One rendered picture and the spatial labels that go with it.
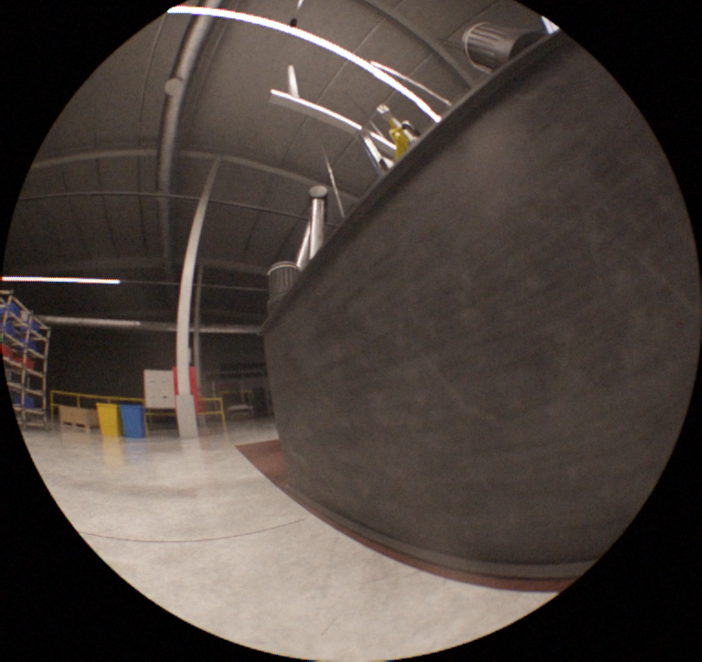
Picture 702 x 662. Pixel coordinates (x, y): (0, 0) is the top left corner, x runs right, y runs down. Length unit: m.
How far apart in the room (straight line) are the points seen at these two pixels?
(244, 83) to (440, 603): 10.57
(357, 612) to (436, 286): 0.67
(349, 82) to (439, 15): 4.71
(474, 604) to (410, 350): 0.54
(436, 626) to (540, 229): 0.66
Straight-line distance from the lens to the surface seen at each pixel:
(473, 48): 0.89
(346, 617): 0.58
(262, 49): 9.93
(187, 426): 5.24
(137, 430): 5.58
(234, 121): 10.65
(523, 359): 0.37
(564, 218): 0.39
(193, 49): 7.60
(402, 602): 0.58
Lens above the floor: 0.46
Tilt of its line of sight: 21 degrees up
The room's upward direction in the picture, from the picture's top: 13 degrees counter-clockwise
